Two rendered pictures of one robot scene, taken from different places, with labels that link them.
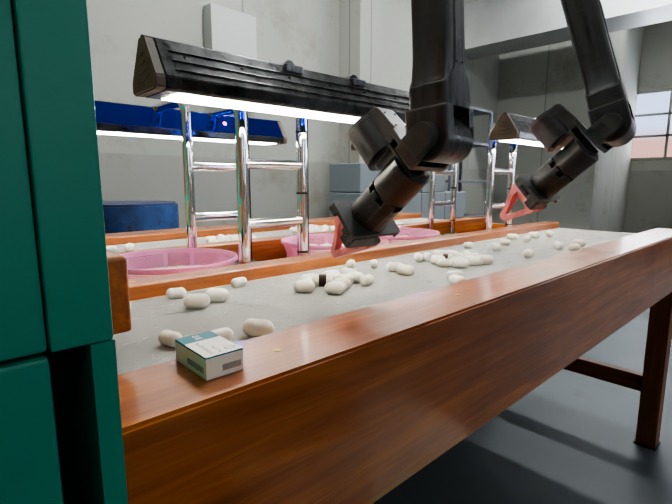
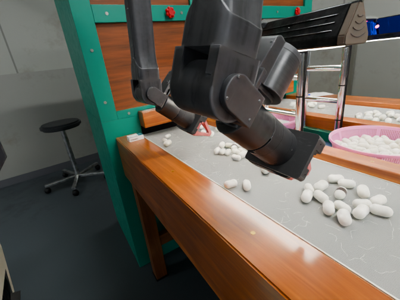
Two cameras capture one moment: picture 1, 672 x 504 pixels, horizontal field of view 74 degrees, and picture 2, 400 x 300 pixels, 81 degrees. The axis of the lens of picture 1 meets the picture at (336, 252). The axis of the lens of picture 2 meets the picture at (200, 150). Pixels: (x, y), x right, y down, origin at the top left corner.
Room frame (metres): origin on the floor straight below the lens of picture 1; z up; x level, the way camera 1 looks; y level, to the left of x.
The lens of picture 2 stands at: (0.83, -0.72, 1.05)
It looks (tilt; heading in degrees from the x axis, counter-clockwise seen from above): 21 degrees down; 103
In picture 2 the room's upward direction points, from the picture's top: 7 degrees counter-clockwise
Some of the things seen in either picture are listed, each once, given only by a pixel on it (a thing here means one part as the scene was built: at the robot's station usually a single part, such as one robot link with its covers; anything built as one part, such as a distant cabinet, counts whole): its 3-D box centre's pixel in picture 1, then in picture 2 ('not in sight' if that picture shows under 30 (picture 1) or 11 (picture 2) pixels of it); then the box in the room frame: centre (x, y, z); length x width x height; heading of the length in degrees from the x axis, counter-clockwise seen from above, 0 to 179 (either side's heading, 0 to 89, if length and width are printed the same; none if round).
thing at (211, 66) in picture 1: (321, 94); (243, 42); (0.82, 0.02, 1.08); 0.62 x 0.08 x 0.07; 133
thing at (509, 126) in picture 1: (550, 133); not in sight; (1.48, -0.69, 1.08); 0.62 x 0.08 x 0.07; 133
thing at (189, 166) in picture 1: (203, 191); (334, 81); (1.18, 0.35, 0.90); 0.20 x 0.19 x 0.45; 133
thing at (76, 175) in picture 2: not in sight; (67, 154); (-0.90, 1.07, 0.32); 0.60 x 0.57 x 0.63; 139
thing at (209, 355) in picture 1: (208, 353); (135, 137); (0.38, 0.11, 0.77); 0.06 x 0.04 x 0.02; 43
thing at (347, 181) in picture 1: (398, 225); not in sight; (3.96, -0.56, 0.54); 1.07 x 0.71 x 1.07; 136
